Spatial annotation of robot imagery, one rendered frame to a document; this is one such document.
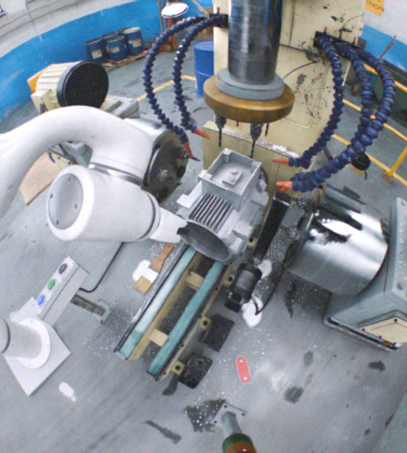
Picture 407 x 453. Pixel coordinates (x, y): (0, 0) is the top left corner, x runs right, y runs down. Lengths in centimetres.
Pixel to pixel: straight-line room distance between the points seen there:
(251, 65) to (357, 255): 42
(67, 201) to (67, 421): 79
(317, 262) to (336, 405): 53
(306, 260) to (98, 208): 43
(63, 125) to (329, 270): 53
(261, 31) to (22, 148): 35
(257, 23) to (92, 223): 36
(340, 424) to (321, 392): 16
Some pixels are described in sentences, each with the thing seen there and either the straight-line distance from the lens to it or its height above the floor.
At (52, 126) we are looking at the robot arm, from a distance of 24.
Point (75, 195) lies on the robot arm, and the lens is 25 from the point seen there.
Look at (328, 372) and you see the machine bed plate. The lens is 83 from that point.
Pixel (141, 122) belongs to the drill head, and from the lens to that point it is 71.
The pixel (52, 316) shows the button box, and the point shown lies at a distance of 60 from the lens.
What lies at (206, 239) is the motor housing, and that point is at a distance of 66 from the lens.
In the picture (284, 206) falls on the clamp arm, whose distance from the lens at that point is 37.
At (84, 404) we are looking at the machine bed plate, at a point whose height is 80.
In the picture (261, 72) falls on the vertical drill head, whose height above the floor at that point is 138.
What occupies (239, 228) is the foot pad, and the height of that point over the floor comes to 107.
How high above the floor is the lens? 153
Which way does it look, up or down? 59 degrees down
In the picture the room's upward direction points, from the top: 3 degrees counter-clockwise
